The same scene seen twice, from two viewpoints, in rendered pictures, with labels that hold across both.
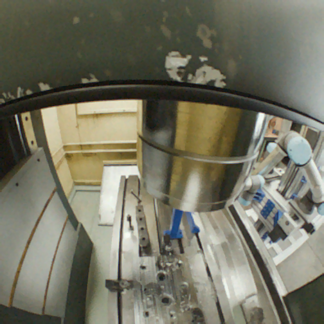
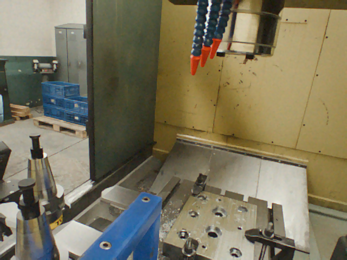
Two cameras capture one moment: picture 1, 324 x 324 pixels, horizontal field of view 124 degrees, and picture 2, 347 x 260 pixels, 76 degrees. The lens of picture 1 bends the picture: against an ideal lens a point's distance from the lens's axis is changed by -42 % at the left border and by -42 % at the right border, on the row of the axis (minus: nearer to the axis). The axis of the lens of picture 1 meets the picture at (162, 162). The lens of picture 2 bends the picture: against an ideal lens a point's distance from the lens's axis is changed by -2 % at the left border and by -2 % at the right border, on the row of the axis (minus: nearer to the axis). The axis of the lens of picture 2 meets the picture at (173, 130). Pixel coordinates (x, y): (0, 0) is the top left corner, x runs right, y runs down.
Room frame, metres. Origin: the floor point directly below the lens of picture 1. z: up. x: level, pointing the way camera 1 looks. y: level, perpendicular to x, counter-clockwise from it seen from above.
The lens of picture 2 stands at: (0.70, 0.10, 1.46)
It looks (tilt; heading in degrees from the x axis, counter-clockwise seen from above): 18 degrees down; 208
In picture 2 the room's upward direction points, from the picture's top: 5 degrees clockwise
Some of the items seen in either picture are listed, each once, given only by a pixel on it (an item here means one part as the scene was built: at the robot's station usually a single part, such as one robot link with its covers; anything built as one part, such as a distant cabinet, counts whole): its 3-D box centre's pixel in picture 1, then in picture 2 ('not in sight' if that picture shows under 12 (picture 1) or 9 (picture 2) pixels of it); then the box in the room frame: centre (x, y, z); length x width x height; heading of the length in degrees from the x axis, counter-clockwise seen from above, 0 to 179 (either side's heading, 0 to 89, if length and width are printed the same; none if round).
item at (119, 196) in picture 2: not in sight; (120, 196); (0.44, -0.14, 1.21); 0.07 x 0.05 x 0.01; 99
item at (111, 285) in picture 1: (123, 285); (267, 245); (0.11, 0.12, 0.97); 0.13 x 0.03 x 0.15; 99
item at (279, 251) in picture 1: (266, 234); not in sight; (0.79, -1.38, 0.15); 1.27 x 0.85 x 0.17; 104
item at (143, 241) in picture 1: (141, 227); not in sight; (0.44, 0.08, 0.93); 0.26 x 0.05 x 0.06; 14
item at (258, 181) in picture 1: (254, 182); not in sight; (0.57, -0.51, 1.17); 0.11 x 0.08 x 0.09; 99
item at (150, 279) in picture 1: (163, 289); (215, 227); (0.12, -0.04, 0.96); 0.29 x 0.23 x 0.05; 9
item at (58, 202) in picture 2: not in sight; (43, 200); (0.52, -0.23, 1.21); 0.06 x 0.06 x 0.03
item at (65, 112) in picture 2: not in sight; (72, 106); (-2.06, -3.56, 0.39); 1.20 x 0.80 x 0.79; 97
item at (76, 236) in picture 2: not in sight; (74, 238); (0.55, -0.12, 1.21); 0.07 x 0.05 x 0.01; 99
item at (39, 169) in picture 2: not in sight; (40, 175); (0.52, -0.23, 1.26); 0.04 x 0.04 x 0.07
